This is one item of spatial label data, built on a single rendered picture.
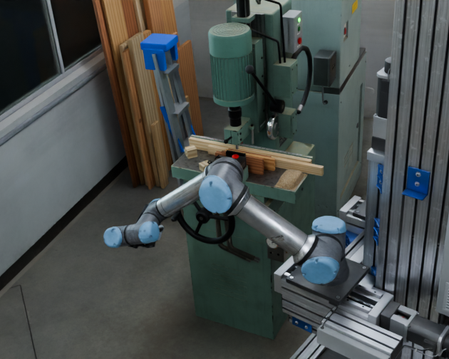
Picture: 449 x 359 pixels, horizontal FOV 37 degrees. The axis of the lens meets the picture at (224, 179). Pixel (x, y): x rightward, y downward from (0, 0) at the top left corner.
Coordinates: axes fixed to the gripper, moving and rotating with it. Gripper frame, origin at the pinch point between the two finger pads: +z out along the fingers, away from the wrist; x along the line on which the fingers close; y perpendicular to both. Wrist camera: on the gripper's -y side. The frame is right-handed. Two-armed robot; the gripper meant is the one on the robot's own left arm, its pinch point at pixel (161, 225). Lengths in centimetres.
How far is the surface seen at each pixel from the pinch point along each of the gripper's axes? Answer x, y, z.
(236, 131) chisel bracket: 13, -43, 27
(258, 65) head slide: 17, -72, 28
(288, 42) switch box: 24, -85, 40
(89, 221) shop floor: -115, 32, 112
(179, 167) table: -10.6, -22.7, 26.2
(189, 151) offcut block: -10.1, -30.1, 31.3
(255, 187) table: 26.8, -21.1, 26.8
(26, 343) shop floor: -80, 82, 27
